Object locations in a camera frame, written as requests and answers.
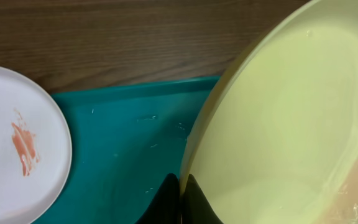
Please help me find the teal plastic tray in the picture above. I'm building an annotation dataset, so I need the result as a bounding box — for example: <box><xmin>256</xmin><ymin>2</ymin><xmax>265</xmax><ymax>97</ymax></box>
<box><xmin>38</xmin><ymin>77</ymin><xmax>218</xmax><ymax>223</ymax></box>

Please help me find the yellow-green plate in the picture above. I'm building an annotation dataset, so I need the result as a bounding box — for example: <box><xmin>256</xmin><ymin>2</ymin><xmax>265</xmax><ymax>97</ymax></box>
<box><xmin>180</xmin><ymin>0</ymin><xmax>358</xmax><ymax>223</ymax></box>

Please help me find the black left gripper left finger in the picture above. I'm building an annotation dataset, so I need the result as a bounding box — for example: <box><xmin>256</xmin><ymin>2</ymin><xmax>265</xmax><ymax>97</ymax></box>
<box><xmin>136</xmin><ymin>173</ymin><xmax>179</xmax><ymax>224</ymax></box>

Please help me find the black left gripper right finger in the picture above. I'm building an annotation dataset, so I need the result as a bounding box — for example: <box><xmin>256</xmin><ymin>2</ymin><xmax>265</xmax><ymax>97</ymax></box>
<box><xmin>181</xmin><ymin>174</ymin><xmax>223</xmax><ymax>224</ymax></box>

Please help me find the white plate with red stain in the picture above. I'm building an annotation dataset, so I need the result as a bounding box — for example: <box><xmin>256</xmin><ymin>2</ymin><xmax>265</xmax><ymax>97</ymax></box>
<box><xmin>0</xmin><ymin>67</ymin><xmax>72</xmax><ymax>223</ymax></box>

